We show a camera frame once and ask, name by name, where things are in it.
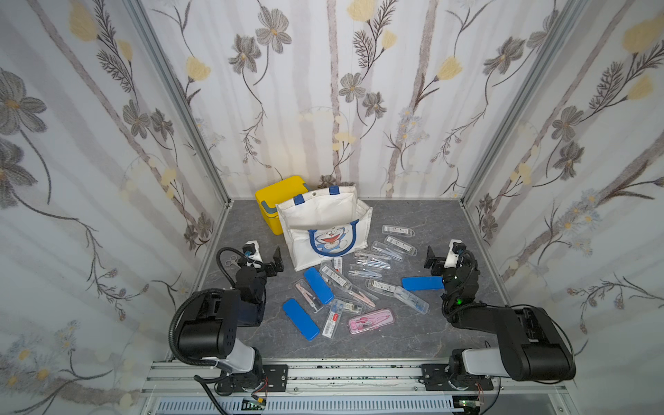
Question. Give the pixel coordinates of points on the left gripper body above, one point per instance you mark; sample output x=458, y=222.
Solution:
x=268, y=271

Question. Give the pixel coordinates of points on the white canvas cartoon tote bag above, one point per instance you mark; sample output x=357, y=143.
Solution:
x=324, y=224

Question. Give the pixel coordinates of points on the clear case with red label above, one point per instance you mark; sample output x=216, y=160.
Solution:
x=333, y=319

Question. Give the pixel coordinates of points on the clear case small lower centre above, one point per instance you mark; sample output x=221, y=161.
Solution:
x=347, y=306

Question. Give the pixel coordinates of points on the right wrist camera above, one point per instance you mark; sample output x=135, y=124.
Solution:
x=456, y=249

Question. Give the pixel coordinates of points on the clear long compass case right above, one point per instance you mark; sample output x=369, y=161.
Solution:
x=414, y=302

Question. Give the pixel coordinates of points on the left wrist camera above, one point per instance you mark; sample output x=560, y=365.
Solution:
x=252, y=254

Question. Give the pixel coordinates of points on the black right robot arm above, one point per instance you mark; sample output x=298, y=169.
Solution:
x=530, y=346

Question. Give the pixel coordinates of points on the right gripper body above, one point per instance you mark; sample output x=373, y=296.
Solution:
x=441, y=264

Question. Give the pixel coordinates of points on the clear case with pink compass centre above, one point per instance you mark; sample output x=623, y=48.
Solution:
x=330, y=274

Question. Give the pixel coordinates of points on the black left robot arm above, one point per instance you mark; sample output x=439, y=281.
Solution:
x=204, y=329

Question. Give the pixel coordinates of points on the aluminium front rail frame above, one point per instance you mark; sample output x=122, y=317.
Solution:
x=348, y=386

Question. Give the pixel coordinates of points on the pink compass set case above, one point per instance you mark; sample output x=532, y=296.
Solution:
x=371, y=321

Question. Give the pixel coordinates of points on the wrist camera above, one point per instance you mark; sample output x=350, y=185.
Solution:
x=252, y=254
x=456, y=249

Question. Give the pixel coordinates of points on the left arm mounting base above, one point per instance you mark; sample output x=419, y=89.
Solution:
x=266, y=379

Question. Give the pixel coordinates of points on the right arm mounting base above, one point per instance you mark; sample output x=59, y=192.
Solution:
x=442, y=378

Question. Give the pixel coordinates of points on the blue compass case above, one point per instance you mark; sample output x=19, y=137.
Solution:
x=319, y=286
x=415, y=284
x=301, y=319

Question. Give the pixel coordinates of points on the yellow plastic lidded box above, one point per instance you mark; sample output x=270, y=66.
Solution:
x=268, y=199

